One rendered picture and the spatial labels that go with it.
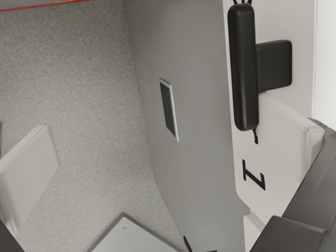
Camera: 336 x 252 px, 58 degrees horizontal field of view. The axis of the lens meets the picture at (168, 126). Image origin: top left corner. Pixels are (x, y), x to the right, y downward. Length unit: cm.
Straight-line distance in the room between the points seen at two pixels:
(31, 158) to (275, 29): 16
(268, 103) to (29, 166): 13
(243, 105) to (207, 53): 21
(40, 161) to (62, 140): 95
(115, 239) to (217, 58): 105
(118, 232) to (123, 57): 68
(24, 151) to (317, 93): 16
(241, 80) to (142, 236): 118
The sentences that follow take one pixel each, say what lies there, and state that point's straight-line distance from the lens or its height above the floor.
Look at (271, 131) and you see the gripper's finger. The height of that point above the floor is 93.
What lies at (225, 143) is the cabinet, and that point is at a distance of 38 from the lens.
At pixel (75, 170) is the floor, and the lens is 118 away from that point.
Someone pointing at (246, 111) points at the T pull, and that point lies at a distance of 19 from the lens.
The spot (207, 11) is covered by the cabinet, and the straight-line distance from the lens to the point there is 37.
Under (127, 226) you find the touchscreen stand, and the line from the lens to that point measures 128.
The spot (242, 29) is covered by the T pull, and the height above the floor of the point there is 91.
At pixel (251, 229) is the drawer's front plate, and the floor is 84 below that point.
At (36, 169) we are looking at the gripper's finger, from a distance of 18.
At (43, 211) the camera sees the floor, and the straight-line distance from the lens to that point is 126.
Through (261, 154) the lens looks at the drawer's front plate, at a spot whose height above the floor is 87.
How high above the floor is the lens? 107
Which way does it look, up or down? 67 degrees down
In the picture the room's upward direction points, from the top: 138 degrees clockwise
